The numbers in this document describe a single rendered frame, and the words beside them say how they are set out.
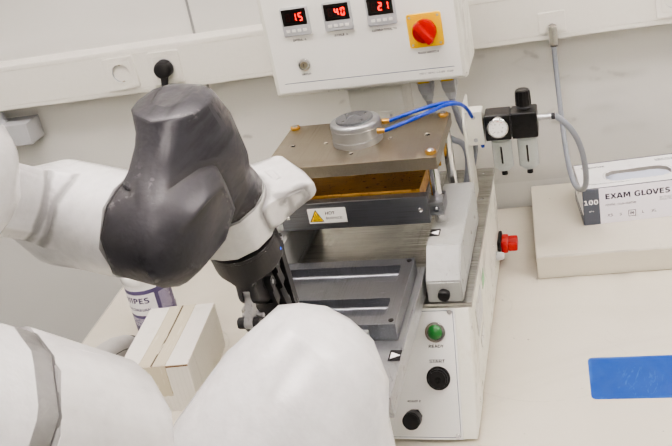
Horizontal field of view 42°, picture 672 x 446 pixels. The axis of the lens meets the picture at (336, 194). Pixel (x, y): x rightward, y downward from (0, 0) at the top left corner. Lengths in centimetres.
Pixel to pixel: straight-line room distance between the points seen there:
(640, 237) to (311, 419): 118
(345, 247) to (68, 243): 73
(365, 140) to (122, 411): 92
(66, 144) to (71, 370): 165
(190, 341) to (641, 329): 73
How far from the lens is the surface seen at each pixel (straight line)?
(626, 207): 170
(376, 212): 131
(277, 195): 86
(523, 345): 147
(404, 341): 112
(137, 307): 166
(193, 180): 76
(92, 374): 47
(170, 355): 147
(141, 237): 74
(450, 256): 125
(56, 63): 197
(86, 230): 78
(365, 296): 118
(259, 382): 55
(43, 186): 80
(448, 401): 128
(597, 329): 150
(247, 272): 89
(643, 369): 141
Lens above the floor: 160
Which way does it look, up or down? 24 degrees down
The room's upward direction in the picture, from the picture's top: 11 degrees counter-clockwise
